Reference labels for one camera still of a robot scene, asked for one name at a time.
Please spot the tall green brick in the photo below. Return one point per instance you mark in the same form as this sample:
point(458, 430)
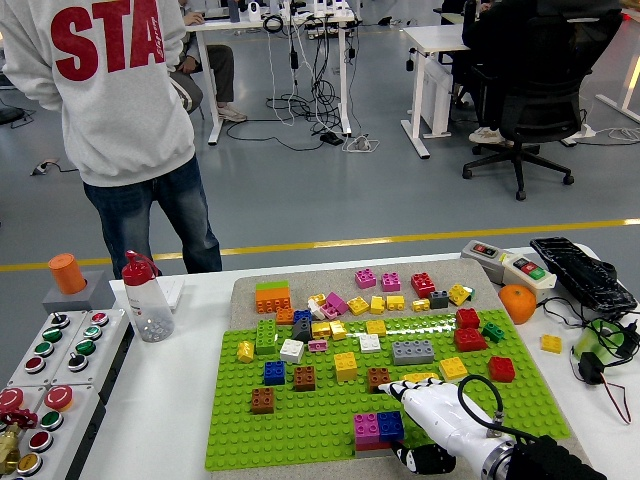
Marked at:
point(265, 336)

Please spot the white square brick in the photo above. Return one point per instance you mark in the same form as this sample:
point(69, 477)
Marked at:
point(291, 350)
point(370, 342)

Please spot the clear bottle red cap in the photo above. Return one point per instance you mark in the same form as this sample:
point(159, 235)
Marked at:
point(145, 305)

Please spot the white wall switch panel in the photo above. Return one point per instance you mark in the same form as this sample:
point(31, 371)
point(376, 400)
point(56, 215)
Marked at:
point(175, 292)

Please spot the flat pink brick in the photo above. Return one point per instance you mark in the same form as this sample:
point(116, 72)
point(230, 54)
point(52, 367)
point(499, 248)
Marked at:
point(318, 345)

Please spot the green studded baseplate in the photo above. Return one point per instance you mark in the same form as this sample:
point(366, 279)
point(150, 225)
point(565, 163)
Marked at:
point(310, 435)

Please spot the grey push-button box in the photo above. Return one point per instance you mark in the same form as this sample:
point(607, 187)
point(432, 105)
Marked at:
point(85, 346)
point(42, 348)

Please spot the white desk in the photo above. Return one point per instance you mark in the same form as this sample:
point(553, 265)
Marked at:
point(435, 39)
point(343, 75)
point(632, 80)

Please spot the dark grey square brick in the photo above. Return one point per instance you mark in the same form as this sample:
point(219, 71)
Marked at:
point(438, 299)

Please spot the green tape roll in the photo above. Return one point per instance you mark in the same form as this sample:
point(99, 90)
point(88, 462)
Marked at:
point(592, 340)

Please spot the small yellow brick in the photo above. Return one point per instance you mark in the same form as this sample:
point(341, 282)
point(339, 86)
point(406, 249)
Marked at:
point(421, 305)
point(316, 300)

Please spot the pink square brick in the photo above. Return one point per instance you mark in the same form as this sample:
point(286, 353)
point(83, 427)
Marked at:
point(365, 278)
point(337, 302)
point(327, 311)
point(366, 427)
point(390, 282)

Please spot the black power adapter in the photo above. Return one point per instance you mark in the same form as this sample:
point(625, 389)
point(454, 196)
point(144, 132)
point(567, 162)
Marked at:
point(592, 367)

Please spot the grey switch box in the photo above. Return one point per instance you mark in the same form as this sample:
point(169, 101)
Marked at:
point(482, 252)

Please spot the small green brick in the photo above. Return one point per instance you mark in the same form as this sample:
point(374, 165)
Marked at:
point(492, 331)

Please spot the black wrapped keyboard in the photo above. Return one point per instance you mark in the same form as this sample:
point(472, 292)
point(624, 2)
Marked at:
point(575, 270)

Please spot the white switch box green button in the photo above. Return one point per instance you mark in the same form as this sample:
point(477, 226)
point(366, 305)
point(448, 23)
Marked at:
point(530, 272)

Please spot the seated person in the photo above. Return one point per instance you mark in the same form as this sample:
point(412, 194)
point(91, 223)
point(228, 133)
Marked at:
point(222, 70)
point(492, 30)

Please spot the grey-brown mat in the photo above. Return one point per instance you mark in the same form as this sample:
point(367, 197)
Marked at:
point(320, 282)

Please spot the black office chair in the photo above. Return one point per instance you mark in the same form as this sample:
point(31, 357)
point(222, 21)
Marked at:
point(545, 85)

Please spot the large red brick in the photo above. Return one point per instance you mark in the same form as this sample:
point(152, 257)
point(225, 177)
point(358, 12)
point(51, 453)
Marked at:
point(372, 444)

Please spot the green flat brick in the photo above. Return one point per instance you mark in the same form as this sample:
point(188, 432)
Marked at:
point(272, 286)

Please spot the long grey brick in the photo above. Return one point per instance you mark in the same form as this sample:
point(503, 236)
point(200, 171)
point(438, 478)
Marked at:
point(412, 351)

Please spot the white desk camera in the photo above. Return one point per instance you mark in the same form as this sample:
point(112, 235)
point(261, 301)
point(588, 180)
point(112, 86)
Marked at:
point(254, 10)

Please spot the orange fruit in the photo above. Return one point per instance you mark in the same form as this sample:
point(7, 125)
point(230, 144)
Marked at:
point(517, 304)

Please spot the black floor adapter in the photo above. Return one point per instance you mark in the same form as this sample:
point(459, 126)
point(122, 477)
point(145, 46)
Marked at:
point(331, 139)

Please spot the grey emergency stop box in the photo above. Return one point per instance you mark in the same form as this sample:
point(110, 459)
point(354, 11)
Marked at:
point(10, 399)
point(51, 420)

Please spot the yellow curved brick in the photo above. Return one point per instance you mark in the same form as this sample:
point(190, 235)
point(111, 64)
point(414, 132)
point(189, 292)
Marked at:
point(419, 376)

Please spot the black plug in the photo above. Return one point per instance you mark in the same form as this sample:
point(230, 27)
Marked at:
point(631, 332)

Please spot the large orange brick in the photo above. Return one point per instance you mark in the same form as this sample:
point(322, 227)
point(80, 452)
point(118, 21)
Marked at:
point(272, 302)

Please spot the grey floor socket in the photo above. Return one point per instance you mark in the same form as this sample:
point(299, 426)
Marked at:
point(44, 166)

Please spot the brown square brick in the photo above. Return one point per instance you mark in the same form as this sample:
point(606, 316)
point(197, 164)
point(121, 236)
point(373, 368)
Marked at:
point(378, 377)
point(304, 378)
point(262, 400)

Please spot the small orange brick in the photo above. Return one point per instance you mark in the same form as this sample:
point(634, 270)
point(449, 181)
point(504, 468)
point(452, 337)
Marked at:
point(285, 316)

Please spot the orange cylinder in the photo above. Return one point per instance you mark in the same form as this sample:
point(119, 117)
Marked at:
point(67, 274)

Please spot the blue square brick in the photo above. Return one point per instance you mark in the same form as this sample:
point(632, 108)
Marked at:
point(274, 372)
point(390, 425)
point(302, 316)

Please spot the red square brick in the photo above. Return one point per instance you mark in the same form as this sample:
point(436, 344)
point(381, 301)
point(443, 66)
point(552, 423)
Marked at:
point(501, 369)
point(470, 339)
point(467, 317)
point(422, 284)

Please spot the standing person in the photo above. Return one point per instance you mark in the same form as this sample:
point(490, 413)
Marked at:
point(115, 100)

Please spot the white desk cabinet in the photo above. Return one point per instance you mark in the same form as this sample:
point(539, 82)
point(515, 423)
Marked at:
point(437, 95)

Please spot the grey square block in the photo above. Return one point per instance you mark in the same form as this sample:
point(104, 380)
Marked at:
point(100, 297)

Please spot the yellow square brick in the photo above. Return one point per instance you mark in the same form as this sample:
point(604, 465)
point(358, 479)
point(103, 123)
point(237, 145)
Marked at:
point(376, 327)
point(337, 329)
point(377, 304)
point(357, 305)
point(550, 343)
point(452, 367)
point(321, 329)
point(457, 295)
point(245, 351)
point(395, 302)
point(346, 366)

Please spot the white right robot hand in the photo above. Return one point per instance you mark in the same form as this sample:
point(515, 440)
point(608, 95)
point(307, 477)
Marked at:
point(440, 415)

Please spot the dark grey slope brick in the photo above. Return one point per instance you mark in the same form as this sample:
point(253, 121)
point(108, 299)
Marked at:
point(302, 329)

